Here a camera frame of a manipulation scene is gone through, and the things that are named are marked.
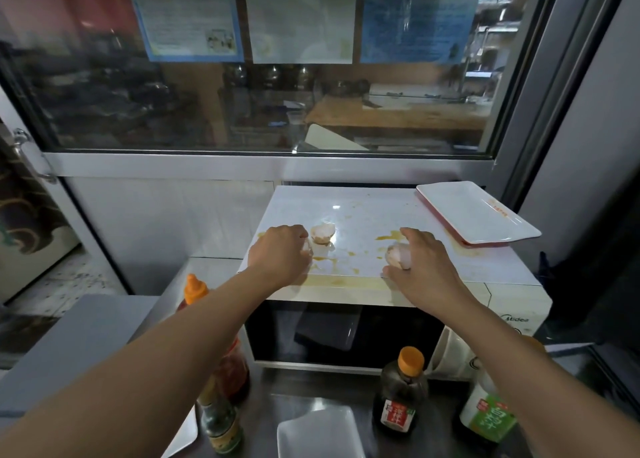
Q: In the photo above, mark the person's right forearm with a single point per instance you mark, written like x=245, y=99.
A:
x=550, y=382

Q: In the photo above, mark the stainless steel table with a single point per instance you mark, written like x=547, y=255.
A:
x=310, y=390

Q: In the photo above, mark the person's left hand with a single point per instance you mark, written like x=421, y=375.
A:
x=280, y=258

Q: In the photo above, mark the small green glass bottle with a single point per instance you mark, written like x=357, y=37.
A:
x=222, y=422

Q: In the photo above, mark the person's left forearm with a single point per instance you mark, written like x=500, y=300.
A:
x=140, y=372

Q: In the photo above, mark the red sauce bottle orange cap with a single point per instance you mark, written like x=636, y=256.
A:
x=235, y=372

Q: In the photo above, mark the white rectangular plate orange print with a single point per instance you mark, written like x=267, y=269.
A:
x=475, y=213
x=320, y=435

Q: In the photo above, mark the white microwave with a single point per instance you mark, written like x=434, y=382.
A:
x=370, y=208

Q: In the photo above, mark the wooden worktable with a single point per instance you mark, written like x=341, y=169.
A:
x=400, y=115

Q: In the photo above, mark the white chest freezer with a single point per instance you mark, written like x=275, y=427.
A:
x=35, y=273

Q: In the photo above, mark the clear bottle green label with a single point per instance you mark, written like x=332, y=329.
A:
x=487, y=412

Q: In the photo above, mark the plain white rectangular plate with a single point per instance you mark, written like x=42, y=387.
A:
x=185, y=437

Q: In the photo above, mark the dark sauce bottle orange cap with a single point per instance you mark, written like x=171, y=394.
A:
x=400, y=392

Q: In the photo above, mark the dark swirl patterned curtain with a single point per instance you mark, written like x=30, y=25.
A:
x=25, y=198

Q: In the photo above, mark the person's right hand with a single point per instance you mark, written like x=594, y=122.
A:
x=432, y=278

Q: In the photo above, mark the blue bordered paper notice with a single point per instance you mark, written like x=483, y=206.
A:
x=185, y=23

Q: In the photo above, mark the plain white paper notice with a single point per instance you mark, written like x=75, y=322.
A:
x=300, y=23

